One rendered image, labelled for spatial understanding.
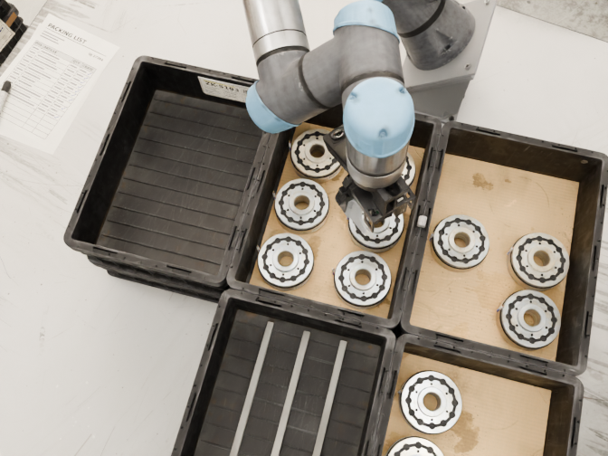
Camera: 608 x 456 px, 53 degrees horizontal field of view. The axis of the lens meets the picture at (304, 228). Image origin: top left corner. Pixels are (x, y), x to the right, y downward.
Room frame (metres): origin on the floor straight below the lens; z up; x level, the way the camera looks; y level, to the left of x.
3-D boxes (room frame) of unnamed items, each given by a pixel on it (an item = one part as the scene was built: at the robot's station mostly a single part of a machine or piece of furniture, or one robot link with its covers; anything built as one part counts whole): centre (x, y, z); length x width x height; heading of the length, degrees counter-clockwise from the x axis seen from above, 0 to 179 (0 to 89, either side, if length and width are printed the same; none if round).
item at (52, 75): (0.85, 0.57, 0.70); 0.33 x 0.23 x 0.01; 150
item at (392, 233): (0.36, -0.13, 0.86); 0.10 x 0.10 x 0.01
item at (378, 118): (0.32, -0.10, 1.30); 0.09 x 0.08 x 0.11; 178
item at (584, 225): (0.28, -0.35, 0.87); 0.40 x 0.30 x 0.11; 159
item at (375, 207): (0.32, -0.11, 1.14); 0.09 x 0.08 x 0.12; 24
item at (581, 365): (0.28, -0.35, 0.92); 0.40 x 0.30 x 0.02; 159
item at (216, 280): (0.49, 0.22, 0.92); 0.40 x 0.30 x 0.02; 159
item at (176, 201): (0.49, 0.22, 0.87); 0.40 x 0.30 x 0.11; 159
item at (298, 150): (0.51, -0.04, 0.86); 0.10 x 0.10 x 0.01
